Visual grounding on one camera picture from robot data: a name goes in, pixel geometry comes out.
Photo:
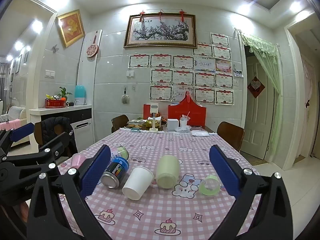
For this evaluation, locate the white and black sideboard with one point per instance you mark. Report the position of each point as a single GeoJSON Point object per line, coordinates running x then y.
{"type": "Point", "coordinates": [80, 116]}

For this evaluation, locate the red knot ornament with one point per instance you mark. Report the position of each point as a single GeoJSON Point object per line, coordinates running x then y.
{"type": "Point", "coordinates": [142, 15]}
{"type": "Point", "coordinates": [182, 15]}
{"type": "Point", "coordinates": [160, 14]}

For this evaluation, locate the framed red and gold picture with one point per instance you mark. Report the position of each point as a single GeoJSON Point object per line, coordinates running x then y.
{"type": "Point", "coordinates": [71, 27]}

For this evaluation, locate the light sofa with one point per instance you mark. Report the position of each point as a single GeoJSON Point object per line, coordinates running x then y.
{"type": "Point", "coordinates": [16, 112]}

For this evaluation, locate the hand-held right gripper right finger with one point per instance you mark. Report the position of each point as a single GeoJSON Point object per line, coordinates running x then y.
{"type": "Point", "coordinates": [225, 172]}

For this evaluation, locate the round red hanging ornament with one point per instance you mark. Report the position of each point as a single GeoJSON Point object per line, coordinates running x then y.
{"type": "Point", "coordinates": [92, 50]}

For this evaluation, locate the dark wall picture frame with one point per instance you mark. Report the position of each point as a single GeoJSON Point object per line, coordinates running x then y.
{"type": "Point", "coordinates": [18, 63]}

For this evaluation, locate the food tray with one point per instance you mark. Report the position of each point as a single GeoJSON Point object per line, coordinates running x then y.
{"type": "Point", "coordinates": [136, 123]}

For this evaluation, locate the white square box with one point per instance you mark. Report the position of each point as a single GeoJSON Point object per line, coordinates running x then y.
{"type": "Point", "coordinates": [172, 124]}

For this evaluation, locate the red paper bag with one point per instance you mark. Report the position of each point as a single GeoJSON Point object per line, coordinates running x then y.
{"type": "Point", "coordinates": [187, 110]}

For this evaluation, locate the white paper cup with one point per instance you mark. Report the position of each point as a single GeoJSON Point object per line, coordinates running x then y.
{"type": "Point", "coordinates": [137, 183]}

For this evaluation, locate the pink cloth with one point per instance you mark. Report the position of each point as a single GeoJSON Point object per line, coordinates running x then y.
{"type": "Point", "coordinates": [8, 125]}

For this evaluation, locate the white wall switch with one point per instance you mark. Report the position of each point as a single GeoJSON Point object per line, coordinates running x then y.
{"type": "Point", "coordinates": [130, 73]}
{"type": "Point", "coordinates": [50, 73]}

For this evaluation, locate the white device on stand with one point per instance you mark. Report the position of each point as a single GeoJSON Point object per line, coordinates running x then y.
{"type": "Point", "coordinates": [154, 108]}

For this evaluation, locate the clear green plastic cup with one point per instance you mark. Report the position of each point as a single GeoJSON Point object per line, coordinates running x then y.
{"type": "Point", "coordinates": [203, 188]}

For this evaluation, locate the group of award certificates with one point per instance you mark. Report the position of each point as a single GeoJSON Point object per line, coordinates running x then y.
{"type": "Point", "coordinates": [183, 78]}

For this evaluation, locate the potted green plant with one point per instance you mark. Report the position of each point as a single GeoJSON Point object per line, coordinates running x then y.
{"type": "Point", "coordinates": [64, 93]}

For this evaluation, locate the blue metal can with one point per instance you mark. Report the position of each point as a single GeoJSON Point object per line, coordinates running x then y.
{"type": "Point", "coordinates": [115, 173]}

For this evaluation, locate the pink checked tablecloth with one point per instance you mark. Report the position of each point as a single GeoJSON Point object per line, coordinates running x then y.
{"type": "Point", "coordinates": [162, 217]}

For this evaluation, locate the white packet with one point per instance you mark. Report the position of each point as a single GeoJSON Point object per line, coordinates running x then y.
{"type": "Point", "coordinates": [201, 133]}

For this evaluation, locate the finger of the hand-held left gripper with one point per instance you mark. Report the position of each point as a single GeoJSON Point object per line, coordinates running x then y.
{"type": "Point", "coordinates": [22, 132]}
{"type": "Point", "coordinates": [53, 146]}

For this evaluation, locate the plastic cup with straws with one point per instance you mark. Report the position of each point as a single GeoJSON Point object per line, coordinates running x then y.
{"type": "Point", "coordinates": [183, 123]}

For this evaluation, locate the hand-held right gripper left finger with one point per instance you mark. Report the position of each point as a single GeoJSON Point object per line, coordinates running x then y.
{"type": "Point", "coordinates": [96, 171]}

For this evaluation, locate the green lace curtain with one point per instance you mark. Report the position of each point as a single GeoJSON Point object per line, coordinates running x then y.
{"type": "Point", "coordinates": [277, 100]}

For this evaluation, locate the black jacket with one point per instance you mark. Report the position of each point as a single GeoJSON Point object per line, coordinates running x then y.
{"type": "Point", "coordinates": [63, 127]}

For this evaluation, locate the teal humidifier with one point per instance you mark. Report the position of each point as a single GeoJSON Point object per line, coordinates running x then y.
{"type": "Point", "coordinates": [80, 93]}

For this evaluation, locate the pale yellow plastic cup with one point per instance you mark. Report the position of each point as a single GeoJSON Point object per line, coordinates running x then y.
{"type": "Point", "coordinates": [167, 170]}

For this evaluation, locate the red tray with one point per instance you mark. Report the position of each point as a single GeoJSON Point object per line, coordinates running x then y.
{"type": "Point", "coordinates": [55, 103]}

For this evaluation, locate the hanging grey brush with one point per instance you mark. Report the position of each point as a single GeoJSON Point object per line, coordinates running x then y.
{"type": "Point", "coordinates": [125, 98]}

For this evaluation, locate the brown wooden chair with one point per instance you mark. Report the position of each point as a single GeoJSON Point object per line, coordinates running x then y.
{"type": "Point", "coordinates": [230, 135]}
{"type": "Point", "coordinates": [120, 122]}
{"type": "Point", "coordinates": [37, 135]}

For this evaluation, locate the butterfly wall decoration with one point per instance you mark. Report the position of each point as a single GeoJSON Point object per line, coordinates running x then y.
{"type": "Point", "coordinates": [54, 47]}

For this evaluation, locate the red diamond door decoration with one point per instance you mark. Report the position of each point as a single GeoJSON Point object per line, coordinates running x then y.
{"type": "Point", "coordinates": [256, 87]}

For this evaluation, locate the small wall photos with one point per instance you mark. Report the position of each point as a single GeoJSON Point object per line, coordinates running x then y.
{"type": "Point", "coordinates": [238, 73]}

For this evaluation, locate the framed plum blossom painting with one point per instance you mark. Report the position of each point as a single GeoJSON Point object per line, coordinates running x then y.
{"type": "Point", "coordinates": [160, 31]}

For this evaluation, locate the small red box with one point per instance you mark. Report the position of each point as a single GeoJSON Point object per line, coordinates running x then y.
{"type": "Point", "coordinates": [146, 111]}

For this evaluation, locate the white panel door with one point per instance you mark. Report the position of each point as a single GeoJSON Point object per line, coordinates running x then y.
{"type": "Point", "coordinates": [257, 125]}

